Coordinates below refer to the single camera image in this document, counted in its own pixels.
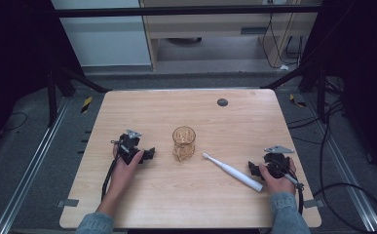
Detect black curtain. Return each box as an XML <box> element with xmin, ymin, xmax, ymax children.
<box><xmin>301</xmin><ymin>0</ymin><xmax>377</xmax><ymax>183</ymax></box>
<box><xmin>0</xmin><ymin>0</ymin><xmax>84</xmax><ymax>160</ymax></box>

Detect clear glass cup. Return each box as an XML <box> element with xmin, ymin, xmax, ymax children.
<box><xmin>171</xmin><ymin>126</ymin><xmax>197</xmax><ymax>163</ymax></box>

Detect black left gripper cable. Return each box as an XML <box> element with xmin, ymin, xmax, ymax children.
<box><xmin>100</xmin><ymin>139</ymin><xmax>132</xmax><ymax>202</ymax></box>

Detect white cabinet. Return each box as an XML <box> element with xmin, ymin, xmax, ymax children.
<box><xmin>51</xmin><ymin>0</ymin><xmax>153</xmax><ymax>68</ymax></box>

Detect black hanging desk cables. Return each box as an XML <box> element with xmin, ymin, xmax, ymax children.
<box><xmin>261</xmin><ymin>12</ymin><xmax>308</xmax><ymax>70</ymax></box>

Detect black metal stand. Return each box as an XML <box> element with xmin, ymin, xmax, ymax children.
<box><xmin>45</xmin><ymin>62</ymin><xmax>112</xmax><ymax>129</ymax></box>
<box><xmin>260</xmin><ymin>60</ymin><xmax>329</xmax><ymax>125</ymax></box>

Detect thin black floor cable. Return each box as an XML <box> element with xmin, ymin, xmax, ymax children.
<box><xmin>0</xmin><ymin>111</ymin><xmax>29</xmax><ymax>134</ymax></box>

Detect person's right hand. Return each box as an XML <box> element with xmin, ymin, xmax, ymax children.
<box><xmin>258</xmin><ymin>158</ymin><xmax>298</xmax><ymax>196</ymax></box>

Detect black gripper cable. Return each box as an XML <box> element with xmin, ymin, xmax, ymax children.
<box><xmin>100</xmin><ymin>139</ymin><xmax>132</xmax><ymax>202</ymax></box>
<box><xmin>272</xmin><ymin>161</ymin><xmax>306</xmax><ymax>216</ymax></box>

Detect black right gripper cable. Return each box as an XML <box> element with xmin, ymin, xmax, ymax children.
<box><xmin>272</xmin><ymin>161</ymin><xmax>306</xmax><ymax>216</ymax></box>

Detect light wooden desk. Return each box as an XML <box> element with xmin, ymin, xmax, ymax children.
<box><xmin>138</xmin><ymin>0</ymin><xmax>324</xmax><ymax>71</ymax></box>

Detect grey table bracket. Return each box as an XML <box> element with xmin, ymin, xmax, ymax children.
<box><xmin>56</xmin><ymin>198</ymin><xmax>80</xmax><ymax>209</ymax></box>
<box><xmin>302</xmin><ymin>198</ymin><xmax>325</xmax><ymax>210</ymax></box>

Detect black horizontal frame bar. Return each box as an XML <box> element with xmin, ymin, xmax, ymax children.
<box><xmin>54</xmin><ymin>4</ymin><xmax>322</xmax><ymax>19</ymax></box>

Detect white electric toothbrush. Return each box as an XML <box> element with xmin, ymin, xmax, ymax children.
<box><xmin>202</xmin><ymin>152</ymin><xmax>265</xmax><ymax>193</ymax></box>

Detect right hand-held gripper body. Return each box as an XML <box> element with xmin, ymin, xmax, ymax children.
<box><xmin>262</xmin><ymin>144</ymin><xmax>295</xmax><ymax>180</ymax></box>

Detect yellow black tape strip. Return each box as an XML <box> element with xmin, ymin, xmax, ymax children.
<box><xmin>288</xmin><ymin>93</ymin><xmax>308</xmax><ymax>109</ymax></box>
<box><xmin>80</xmin><ymin>96</ymin><xmax>94</xmax><ymax>114</ymax></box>

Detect thick black floor cable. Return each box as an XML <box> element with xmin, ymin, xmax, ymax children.
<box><xmin>286</xmin><ymin>98</ymin><xmax>377</xmax><ymax>234</ymax></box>

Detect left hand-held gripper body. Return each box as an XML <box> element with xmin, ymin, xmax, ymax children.
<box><xmin>110</xmin><ymin>129</ymin><xmax>146</xmax><ymax>166</ymax></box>

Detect person's left hand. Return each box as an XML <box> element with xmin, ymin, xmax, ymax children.
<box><xmin>108</xmin><ymin>144</ymin><xmax>145</xmax><ymax>196</ymax></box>

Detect aluminium floor rail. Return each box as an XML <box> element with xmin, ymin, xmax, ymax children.
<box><xmin>0</xmin><ymin>97</ymin><xmax>71</xmax><ymax>234</ymax></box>
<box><xmin>305</xmin><ymin>93</ymin><xmax>377</xmax><ymax>234</ymax></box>

